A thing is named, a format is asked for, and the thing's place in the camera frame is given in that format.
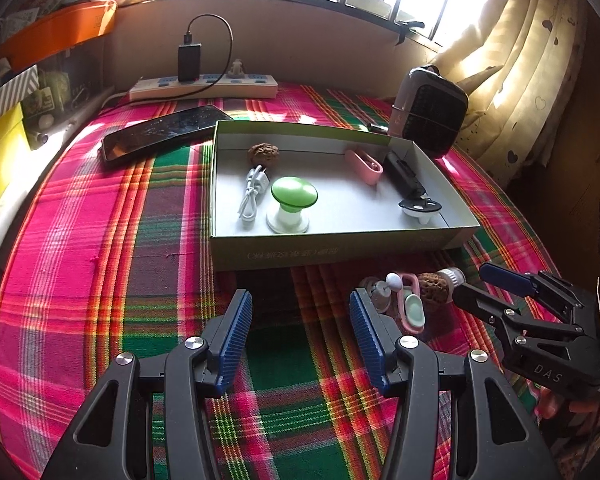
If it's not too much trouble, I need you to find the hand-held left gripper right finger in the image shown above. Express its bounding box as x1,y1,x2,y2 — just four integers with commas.
348,288,561,480

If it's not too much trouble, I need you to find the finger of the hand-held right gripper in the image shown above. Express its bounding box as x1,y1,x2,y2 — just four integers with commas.
479,262,589,317
452,282,582,345

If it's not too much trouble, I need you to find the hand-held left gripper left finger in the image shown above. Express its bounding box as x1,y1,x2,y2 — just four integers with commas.
40,288,254,480

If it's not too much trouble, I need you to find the small white capped bottle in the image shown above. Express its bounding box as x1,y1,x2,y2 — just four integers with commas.
439,266,467,288

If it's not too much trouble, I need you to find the brown walnut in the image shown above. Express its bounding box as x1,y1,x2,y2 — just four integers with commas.
247,142,281,165
417,271,453,311

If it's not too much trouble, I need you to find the small white gadget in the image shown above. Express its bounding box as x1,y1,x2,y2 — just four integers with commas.
362,272,406,313

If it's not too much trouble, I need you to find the pink and teal case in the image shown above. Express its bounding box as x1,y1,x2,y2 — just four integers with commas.
395,272,427,333

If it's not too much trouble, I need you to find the black and white gadget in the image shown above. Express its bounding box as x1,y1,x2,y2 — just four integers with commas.
397,195,443,226

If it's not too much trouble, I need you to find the cardboard box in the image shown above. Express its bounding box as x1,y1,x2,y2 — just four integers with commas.
209,120,482,272

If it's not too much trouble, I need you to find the black plastic device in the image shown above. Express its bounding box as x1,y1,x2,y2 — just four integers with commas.
382,151,427,201

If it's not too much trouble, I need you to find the white cable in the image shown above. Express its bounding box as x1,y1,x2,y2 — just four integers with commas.
236,165,271,228

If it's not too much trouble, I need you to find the green mushroom lamp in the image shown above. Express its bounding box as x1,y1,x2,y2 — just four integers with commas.
265,176,321,235

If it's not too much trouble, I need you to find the pink oval case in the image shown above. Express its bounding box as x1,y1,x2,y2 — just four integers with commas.
343,147,385,186

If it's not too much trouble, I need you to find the plaid cloth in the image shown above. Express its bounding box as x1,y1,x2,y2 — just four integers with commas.
0,82,571,480

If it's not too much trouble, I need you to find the wooden cabinet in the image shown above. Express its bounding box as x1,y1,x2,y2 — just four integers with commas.
505,10,600,281

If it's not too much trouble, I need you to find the grey portable fan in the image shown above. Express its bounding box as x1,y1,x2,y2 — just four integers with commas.
387,65,470,158

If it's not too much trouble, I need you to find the black smartphone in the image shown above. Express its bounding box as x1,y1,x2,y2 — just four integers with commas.
101,105,234,163

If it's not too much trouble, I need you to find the cream heart print curtain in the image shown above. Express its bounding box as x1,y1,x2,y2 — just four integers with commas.
432,0,588,186

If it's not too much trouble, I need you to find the white power strip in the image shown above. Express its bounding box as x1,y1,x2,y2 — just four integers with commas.
128,74,279,101

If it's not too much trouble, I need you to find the black charger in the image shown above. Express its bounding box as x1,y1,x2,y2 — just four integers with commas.
177,32,202,83

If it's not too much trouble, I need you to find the yellow box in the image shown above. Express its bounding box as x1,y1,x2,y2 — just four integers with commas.
0,105,28,218

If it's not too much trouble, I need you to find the striped box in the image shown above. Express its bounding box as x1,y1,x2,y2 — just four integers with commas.
0,65,40,133

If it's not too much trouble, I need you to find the orange tray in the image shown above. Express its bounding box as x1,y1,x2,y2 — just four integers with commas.
0,0,117,68

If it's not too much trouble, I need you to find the black window handle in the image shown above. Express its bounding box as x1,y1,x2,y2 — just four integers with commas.
392,20,426,47

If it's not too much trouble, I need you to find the black charger cable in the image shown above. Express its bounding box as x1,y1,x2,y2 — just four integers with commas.
186,15,234,98

